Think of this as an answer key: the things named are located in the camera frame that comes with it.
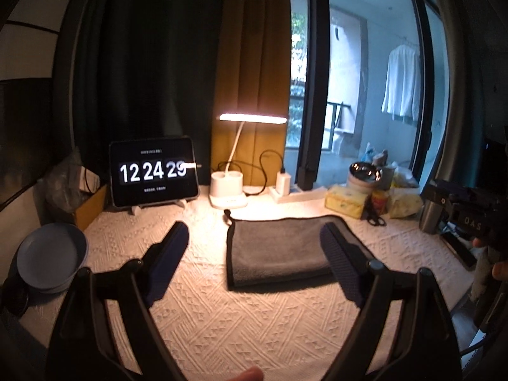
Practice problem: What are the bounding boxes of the grey microfibre towel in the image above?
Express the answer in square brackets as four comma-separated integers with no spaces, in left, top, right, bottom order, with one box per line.
[224,209,375,291]

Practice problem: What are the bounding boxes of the person's right hand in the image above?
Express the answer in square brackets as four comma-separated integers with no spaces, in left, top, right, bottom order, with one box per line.
[472,237,508,282]

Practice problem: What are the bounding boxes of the steel thermos cup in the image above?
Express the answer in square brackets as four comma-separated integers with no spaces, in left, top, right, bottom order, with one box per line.
[419,182,449,234]

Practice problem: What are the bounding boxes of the black scissors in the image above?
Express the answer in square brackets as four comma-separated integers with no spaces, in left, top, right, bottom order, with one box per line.
[364,199,387,227]

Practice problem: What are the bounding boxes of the yellow tissue box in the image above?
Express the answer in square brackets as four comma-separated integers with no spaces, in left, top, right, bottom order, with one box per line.
[324,185,369,219]

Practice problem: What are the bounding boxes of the orange lidded jar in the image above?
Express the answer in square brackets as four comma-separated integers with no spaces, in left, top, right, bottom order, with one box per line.
[371,190,389,215]

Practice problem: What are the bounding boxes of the yellow tissue pack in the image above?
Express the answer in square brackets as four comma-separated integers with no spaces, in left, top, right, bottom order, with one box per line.
[387,188,424,218]

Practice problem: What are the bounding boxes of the white ceramic bowl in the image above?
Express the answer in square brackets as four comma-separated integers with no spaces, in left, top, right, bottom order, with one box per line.
[346,172,381,194]

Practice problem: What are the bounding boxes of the white power strip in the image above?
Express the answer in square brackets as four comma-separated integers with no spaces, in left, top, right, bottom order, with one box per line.
[268,187,327,204]

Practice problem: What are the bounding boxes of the steel bowl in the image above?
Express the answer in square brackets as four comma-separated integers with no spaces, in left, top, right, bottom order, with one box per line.
[349,162,382,183]

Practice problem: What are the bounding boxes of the tablet showing clock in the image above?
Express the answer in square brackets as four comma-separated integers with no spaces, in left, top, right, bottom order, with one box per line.
[109,136,200,208]

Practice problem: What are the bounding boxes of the white USB charger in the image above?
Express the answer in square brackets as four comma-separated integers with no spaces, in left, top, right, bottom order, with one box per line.
[276,171,291,196]

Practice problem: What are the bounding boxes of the white desk lamp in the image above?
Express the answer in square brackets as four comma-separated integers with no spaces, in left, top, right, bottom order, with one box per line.
[208,112,289,210]

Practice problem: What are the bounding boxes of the grey blue plate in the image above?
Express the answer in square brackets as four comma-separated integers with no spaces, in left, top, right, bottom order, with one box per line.
[17,223,89,294]

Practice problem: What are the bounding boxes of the white hanging shirt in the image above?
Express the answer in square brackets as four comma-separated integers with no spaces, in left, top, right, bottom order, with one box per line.
[381,45,421,122]

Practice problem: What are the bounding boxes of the mustard yellow curtain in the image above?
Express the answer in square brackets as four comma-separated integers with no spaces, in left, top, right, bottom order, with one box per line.
[211,0,292,186]

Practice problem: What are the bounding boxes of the dark green curtain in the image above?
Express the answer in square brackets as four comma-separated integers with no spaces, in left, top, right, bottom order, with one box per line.
[72,0,224,184]

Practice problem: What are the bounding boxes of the black charger cable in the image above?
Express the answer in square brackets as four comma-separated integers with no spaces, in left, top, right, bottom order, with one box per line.
[217,148,286,198]

